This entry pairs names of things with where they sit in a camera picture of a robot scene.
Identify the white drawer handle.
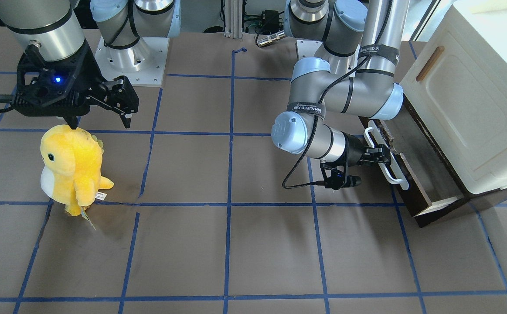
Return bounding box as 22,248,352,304
363,120,409,191

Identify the pulled-out wooden drawer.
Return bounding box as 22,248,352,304
360,107,470,227

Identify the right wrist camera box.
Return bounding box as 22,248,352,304
11,41,88,118

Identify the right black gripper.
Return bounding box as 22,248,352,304
61,44,140,130

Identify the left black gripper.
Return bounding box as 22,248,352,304
345,134,391,167

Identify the cream plastic storage box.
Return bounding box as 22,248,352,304
401,0,507,194

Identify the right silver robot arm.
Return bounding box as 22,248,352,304
0,0,181,129

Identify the aluminium frame post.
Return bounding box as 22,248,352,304
224,0,245,40

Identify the yellow plush toy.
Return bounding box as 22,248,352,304
40,125,114,221

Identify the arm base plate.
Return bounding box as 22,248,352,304
296,39,363,75
95,38,170,87

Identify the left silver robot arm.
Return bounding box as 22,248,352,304
271,0,409,190

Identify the dark wooden drawer cabinet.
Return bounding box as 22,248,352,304
360,96,507,228

